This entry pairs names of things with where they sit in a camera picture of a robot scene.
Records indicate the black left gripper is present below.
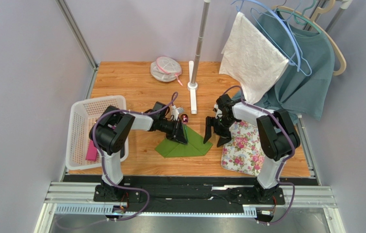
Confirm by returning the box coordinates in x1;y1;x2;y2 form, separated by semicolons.
158;118;187;145

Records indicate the rainbow metallic spoon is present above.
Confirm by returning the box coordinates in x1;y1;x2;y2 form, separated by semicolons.
181;114;189;125

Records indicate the green paper napkin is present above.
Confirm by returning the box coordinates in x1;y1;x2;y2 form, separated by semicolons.
155;126;213;158

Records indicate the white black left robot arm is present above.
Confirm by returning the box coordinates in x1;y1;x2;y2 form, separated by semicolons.
89;102;188;201

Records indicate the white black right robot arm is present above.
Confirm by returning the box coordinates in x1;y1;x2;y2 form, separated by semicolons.
203;94;300;202

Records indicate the pink napkin in basket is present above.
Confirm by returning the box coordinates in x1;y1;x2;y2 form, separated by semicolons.
85;140;98;162

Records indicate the floral pattern tray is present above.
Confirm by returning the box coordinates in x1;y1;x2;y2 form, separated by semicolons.
221;121;265;176

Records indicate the grey pole with white base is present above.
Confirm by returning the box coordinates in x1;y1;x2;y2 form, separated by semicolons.
187;0;211;115

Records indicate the white mesh laundry bag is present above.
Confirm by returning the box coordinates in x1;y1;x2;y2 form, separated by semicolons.
150;56;183;86

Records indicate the white towel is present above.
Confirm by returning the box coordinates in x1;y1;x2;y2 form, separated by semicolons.
219;12;289;104

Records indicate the teal t-shirt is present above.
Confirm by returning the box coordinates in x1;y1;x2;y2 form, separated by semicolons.
231;9;335;125

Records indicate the white plastic basket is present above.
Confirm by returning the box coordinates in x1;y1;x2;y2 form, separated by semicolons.
65;95;127;170

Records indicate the green hanger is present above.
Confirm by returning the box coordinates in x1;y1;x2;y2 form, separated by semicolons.
272;0;323;33

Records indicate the wooden hanger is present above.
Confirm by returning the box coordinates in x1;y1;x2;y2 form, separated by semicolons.
271;5;347;77

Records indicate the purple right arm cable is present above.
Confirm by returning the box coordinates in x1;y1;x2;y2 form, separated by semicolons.
221;85;297;226

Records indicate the blue wire hanger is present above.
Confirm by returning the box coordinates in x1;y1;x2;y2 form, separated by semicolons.
236;0;312;78

